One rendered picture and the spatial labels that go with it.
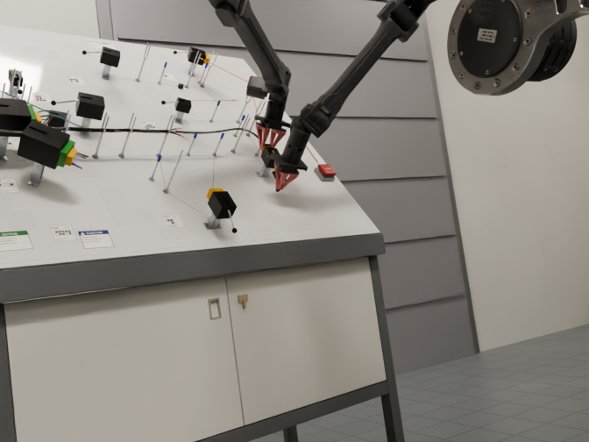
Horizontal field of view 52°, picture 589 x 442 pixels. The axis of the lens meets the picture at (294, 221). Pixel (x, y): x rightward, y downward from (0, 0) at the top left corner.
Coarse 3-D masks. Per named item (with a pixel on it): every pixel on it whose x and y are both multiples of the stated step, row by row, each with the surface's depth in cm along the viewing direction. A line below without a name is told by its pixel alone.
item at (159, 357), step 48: (144, 288) 147; (192, 288) 155; (48, 336) 132; (96, 336) 138; (144, 336) 145; (192, 336) 153; (48, 384) 130; (96, 384) 136; (144, 384) 143; (192, 384) 151; (48, 432) 129; (96, 432) 135; (144, 432) 141; (192, 432) 149
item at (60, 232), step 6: (54, 228) 139; (60, 228) 140; (66, 228) 140; (72, 228) 141; (54, 234) 138; (60, 234) 138; (66, 234) 139; (72, 234) 140; (60, 240) 137; (66, 240) 138
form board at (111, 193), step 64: (0, 64) 177; (64, 64) 191; (128, 64) 208; (192, 128) 195; (64, 192) 149; (128, 192) 159; (192, 192) 171; (256, 192) 184; (320, 192) 200; (0, 256) 127; (64, 256) 134; (128, 256) 142
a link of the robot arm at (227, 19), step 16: (240, 0) 150; (224, 16) 146; (240, 16) 149; (240, 32) 157; (256, 32) 157; (256, 48) 162; (272, 48) 167; (272, 64) 169; (272, 80) 175; (288, 80) 180
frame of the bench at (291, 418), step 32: (0, 320) 126; (384, 320) 196; (0, 352) 125; (384, 352) 194; (0, 384) 124; (384, 384) 192; (0, 416) 123; (288, 416) 167; (320, 416) 174; (384, 416) 195
